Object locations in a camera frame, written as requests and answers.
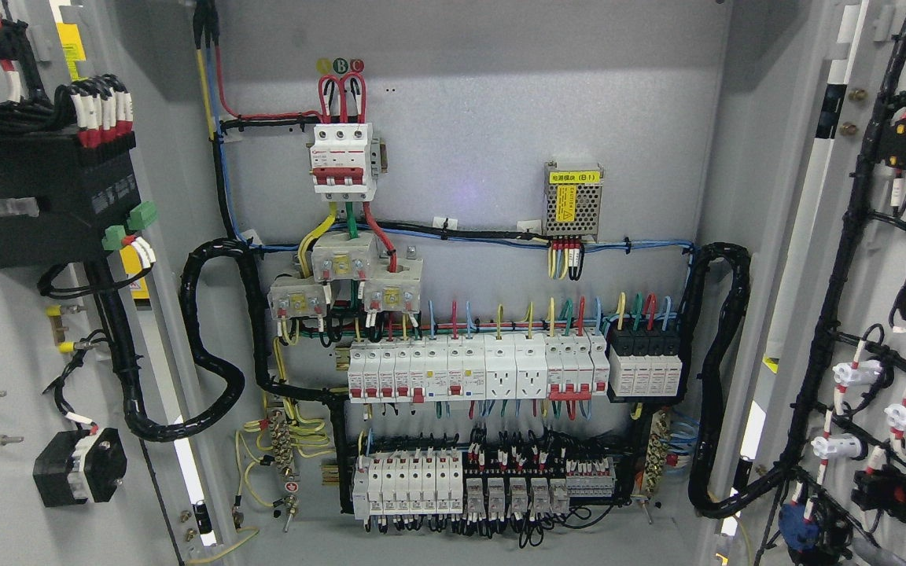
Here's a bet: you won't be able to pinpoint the grey cabinet door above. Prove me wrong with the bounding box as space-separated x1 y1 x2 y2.
733 1 906 565
0 1 221 565

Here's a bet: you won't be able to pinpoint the grey current transformers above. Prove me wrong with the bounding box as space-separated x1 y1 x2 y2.
267 230 423 325

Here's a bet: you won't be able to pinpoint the white socket breaker row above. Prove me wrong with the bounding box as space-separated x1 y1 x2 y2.
348 331 609 402

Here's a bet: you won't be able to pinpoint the perforated metal power supply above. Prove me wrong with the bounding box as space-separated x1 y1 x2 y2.
543 161 605 241

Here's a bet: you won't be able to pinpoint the white red main breaker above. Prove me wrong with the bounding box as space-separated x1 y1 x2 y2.
309 71 387 204

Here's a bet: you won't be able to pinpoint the white lower breaker row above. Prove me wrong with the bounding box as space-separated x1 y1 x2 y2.
352 447 466 526

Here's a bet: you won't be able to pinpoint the black surge protector block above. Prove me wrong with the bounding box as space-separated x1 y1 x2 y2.
608 325 686 405

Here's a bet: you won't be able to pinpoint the black relay terminal row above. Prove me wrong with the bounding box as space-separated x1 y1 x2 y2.
446 427 625 548

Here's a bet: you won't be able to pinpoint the black digital power meter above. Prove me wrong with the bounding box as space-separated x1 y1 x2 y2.
0 127 158 269

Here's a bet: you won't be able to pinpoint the black corrugated cable conduit right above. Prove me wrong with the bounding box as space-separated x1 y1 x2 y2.
677 241 776 520

